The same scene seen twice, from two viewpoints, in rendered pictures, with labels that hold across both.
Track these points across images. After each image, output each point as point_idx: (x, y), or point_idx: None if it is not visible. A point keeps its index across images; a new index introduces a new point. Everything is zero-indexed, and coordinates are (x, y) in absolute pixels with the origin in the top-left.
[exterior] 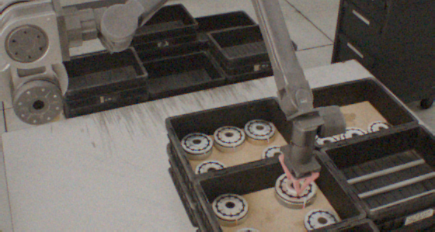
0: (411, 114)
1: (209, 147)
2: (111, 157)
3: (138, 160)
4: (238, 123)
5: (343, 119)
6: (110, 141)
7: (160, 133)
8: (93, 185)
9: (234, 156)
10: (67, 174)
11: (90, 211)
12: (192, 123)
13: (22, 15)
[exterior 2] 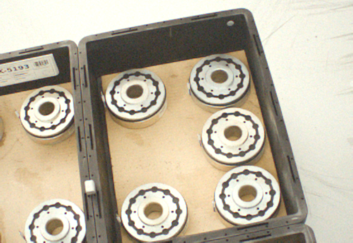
0: None
1: (200, 95)
2: (289, 9)
3: (280, 44)
4: (277, 160)
5: None
6: (331, 7)
7: (351, 78)
8: None
9: (191, 147)
10: None
11: None
12: (254, 62)
13: None
